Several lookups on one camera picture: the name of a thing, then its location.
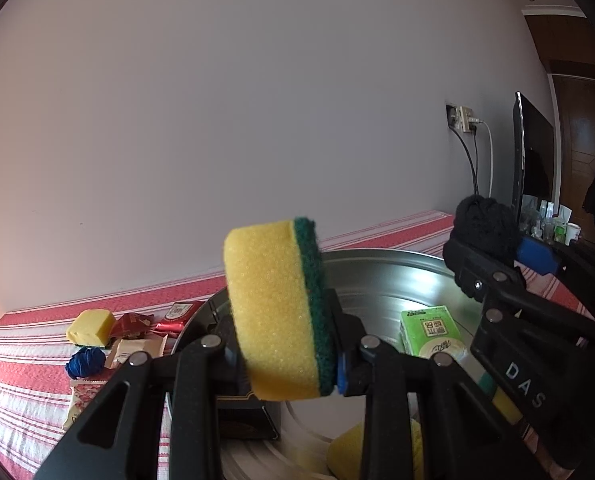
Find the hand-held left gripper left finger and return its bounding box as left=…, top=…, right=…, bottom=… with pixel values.
left=34, top=320, right=258, bottom=480

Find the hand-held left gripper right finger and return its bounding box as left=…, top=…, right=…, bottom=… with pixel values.
left=325, top=287, right=551, bottom=480

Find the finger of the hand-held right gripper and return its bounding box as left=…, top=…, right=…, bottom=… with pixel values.
left=442, top=237, right=595, bottom=348
left=515, top=236, right=595, bottom=311

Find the yellow green sponge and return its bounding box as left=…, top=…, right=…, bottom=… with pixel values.
left=224, top=216, right=338, bottom=402
left=477, top=367, right=524, bottom=425
left=326, top=417, right=425, bottom=480
left=66, top=309, right=117, bottom=350

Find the red white label snack packet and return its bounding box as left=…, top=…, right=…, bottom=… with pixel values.
left=162, top=301, right=203, bottom=326

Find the black yarn ball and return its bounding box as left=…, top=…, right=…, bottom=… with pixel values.
left=452, top=194, right=521, bottom=266

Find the beige snack packet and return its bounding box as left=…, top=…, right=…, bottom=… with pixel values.
left=106, top=336, right=168, bottom=368

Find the green tissue pack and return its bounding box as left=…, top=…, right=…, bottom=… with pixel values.
left=400, top=305, right=471, bottom=361

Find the round blue cookie tin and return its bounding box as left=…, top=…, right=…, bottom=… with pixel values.
left=164, top=249, right=583, bottom=480

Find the blue yarn ball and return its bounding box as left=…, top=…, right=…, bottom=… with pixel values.
left=66, top=347, right=108, bottom=380

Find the pink print snack packet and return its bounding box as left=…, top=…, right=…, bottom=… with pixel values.
left=62, top=379, right=109, bottom=431

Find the red striped cloth desktop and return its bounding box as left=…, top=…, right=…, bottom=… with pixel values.
left=0, top=210, right=595, bottom=480

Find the black flat screen television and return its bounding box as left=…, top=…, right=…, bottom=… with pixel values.
left=512, top=91, right=557, bottom=236

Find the brown panel door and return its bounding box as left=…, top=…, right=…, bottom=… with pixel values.
left=550, top=72, right=595, bottom=253

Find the white power cable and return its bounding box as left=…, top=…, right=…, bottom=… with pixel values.
left=476, top=119, right=495, bottom=197

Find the black power cable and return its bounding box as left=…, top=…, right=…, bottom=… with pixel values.
left=470, top=130, right=481, bottom=196
left=450, top=127, right=478, bottom=196

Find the white wall socket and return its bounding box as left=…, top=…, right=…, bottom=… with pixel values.
left=446, top=104, right=481, bottom=133

